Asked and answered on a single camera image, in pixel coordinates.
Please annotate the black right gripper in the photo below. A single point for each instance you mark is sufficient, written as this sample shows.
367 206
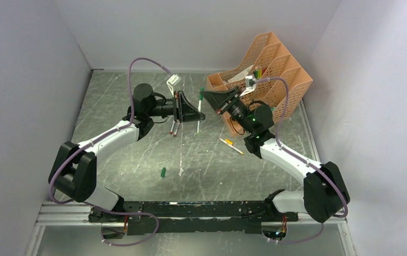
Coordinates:
219 100

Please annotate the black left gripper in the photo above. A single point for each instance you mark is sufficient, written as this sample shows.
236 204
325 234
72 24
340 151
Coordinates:
185 111

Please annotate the white pen yellow tip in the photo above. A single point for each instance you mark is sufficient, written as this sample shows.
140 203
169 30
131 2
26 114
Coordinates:
231 146

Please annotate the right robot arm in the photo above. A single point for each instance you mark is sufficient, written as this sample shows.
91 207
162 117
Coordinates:
324 193

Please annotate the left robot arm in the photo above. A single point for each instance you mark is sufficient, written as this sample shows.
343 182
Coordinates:
74 171

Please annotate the white paper booklet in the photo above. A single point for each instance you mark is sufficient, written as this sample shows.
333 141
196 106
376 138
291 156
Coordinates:
241 75

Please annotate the pack of coloured markers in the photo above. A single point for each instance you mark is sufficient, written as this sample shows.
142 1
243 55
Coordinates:
258 73

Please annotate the orange plastic desk organizer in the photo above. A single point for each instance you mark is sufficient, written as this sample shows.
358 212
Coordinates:
283 83

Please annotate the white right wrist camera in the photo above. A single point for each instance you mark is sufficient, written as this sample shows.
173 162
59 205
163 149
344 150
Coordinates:
250 84

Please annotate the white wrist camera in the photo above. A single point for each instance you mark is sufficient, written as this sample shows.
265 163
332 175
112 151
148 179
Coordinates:
250 84
172 81

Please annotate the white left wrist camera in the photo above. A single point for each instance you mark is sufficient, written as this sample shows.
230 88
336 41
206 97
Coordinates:
172 81

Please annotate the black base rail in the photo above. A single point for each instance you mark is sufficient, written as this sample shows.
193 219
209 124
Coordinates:
190 217

